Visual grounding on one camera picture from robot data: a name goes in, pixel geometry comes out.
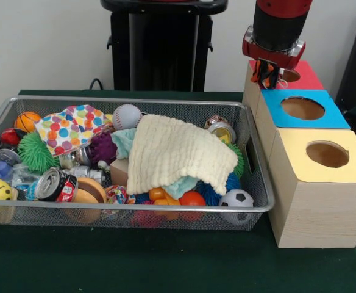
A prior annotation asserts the shallow mesh bin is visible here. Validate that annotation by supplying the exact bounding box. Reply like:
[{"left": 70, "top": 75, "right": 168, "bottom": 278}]
[{"left": 0, "top": 95, "right": 276, "bottom": 232}]

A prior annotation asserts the small soccer ball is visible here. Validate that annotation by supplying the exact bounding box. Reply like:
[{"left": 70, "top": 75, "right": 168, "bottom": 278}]
[{"left": 219, "top": 189, "right": 255, "bottom": 208}]

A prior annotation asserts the wooden box with three holes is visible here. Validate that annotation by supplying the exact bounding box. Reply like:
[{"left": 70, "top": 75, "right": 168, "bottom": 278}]
[{"left": 242, "top": 59, "right": 356, "bottom": 248}]

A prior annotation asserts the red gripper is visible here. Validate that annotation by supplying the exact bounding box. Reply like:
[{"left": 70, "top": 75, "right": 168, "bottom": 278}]
[{"left": 241, "top": 38, "right": 307, "bottom": 90}]

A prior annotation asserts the plush hamburger toy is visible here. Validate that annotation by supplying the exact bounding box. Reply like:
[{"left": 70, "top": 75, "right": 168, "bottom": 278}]
[{"left": 73, "top": 176, "right": 108, "bottom": 204}]

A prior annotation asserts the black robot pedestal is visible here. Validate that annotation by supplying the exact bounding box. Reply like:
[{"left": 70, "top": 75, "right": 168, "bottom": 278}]
[{"left": 100, "top": 0, "right": 229, "bottom": 92}]

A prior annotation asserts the red soda can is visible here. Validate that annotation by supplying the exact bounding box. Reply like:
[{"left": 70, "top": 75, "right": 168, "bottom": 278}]
[{"left": 34, "top": 168, "right": 79, "bottom": 203}]

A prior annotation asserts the green spiky ball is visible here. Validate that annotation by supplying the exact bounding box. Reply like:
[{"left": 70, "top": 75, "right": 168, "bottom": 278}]
[{"left": 17, "top": 131, "right": 60, "bottom": 170}]

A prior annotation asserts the white toy baseball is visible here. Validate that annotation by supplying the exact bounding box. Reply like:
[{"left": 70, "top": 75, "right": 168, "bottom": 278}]
[{"left": 112, "top": 104, "right": 143, "bottom": 131}]

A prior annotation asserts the small orange basketball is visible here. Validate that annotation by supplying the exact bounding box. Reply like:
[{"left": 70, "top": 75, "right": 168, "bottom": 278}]
[{"left": 14, "top": 111, "right": 41, "bottom": 134}]

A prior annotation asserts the cream muslin cloth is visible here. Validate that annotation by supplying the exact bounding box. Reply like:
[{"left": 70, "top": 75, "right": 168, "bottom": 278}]
[{"left": 126, "top": 114, "right": 239, "bottom": 196}]

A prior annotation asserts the light blue muslin cloth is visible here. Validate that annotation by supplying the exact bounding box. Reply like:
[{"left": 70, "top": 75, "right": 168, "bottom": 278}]
[{"left": 110, "top": 128, "right": 199, "bottom": 198}]

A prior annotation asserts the orange striped tiger plush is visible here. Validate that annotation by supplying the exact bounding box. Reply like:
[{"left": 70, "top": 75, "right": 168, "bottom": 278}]
[{"left": 257, "top": 60, "right": 288, "bottom": 89}]

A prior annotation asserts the polka dot cloth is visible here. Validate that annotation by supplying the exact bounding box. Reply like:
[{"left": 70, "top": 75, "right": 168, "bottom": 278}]
[{"left": 34, "top": 104, "right": 113, "bottom": 158}]

